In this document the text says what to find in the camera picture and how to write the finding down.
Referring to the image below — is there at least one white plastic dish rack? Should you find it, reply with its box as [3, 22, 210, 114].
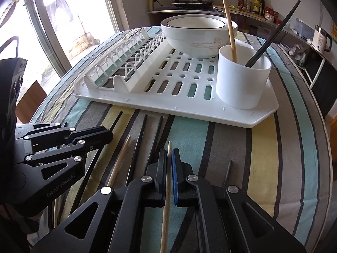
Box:
[74, 28, 279, 129]

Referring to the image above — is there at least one white ceramic bowl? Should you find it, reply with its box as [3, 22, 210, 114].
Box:
[161, 18, 238, 58]
[160, 14, 228, 36]

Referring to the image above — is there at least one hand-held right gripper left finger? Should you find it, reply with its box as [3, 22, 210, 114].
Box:
[30, 148, 169, 253]

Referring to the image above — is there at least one sliding glass door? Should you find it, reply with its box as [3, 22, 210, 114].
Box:
[0, 0, 129, 127]

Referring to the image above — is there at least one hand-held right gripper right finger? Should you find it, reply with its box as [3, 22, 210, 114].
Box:
[171, 148, 308, 253]

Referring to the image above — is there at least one plastic bag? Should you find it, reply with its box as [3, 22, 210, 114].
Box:
[288, 43, 307, 66]

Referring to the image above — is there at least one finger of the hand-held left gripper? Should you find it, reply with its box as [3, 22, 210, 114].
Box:
[15, 122, 114, 148]
[13, 138, 113, 214]

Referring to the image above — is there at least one black gas stove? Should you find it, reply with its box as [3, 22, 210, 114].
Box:
[171, 0, 214, 8]

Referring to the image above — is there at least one striped tablecloth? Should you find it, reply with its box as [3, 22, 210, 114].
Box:
[29, 26, 333, 253]

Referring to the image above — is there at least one wooden chopstick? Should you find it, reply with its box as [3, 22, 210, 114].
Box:
[221, 0, 237, 62]
[160, 141, 173, 253]

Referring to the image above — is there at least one black chopstick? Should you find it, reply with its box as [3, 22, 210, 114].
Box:
[244, 0, 301, 68]
[126, 114, 148, 187]
[143, 116, 164, 174]
[68, 111, 123, 217]
[223, 160, 233, 187]

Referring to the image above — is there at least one white cup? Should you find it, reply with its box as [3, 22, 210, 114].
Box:
[216, 45, 271, 110]

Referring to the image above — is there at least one translucent plastic container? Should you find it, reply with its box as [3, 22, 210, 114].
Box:
[293, 18, 313, 39]

